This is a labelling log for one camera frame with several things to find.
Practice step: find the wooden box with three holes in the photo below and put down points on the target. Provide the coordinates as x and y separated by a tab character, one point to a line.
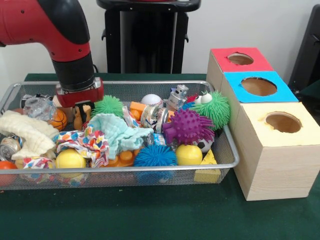
275	170

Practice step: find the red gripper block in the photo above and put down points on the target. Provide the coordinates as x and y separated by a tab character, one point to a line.
80	96

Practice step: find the plain green spiky ball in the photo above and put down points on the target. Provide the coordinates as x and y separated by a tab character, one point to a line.
107	106

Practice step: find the dark green side tablecloth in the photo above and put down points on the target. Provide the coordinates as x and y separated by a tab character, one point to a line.
312	88

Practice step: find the cream white cloth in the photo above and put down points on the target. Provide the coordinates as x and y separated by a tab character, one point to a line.
27	132

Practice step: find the light blue cloth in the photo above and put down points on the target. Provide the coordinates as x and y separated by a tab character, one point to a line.
118	135

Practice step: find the crushed silver drink can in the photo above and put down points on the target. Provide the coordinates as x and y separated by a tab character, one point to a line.
153	116

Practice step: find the tan plush bear toy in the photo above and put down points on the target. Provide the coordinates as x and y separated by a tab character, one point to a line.
84	115

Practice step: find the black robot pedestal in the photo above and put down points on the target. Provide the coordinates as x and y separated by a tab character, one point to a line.
140	37

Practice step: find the green spiky ball with eyes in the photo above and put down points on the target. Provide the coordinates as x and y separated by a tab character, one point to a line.
213	108

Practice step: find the silver toy robot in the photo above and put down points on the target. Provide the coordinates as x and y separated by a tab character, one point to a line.
178	97

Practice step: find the yellow ball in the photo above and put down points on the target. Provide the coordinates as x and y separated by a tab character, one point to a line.
70	160

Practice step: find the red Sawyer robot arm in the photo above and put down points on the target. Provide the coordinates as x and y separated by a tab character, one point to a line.
50	27

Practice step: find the purple spiky toy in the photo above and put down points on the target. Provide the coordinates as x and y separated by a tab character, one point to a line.
188	127

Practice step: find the black chair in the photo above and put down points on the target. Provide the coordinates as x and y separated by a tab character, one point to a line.
307	50

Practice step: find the blue spiky ball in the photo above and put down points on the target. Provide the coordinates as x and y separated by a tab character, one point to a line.
155	155

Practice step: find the shallow clear mesh bin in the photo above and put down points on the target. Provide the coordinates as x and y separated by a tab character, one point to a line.
125	178

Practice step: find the colourful patterned cloth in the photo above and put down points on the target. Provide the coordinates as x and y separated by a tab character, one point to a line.
83	142

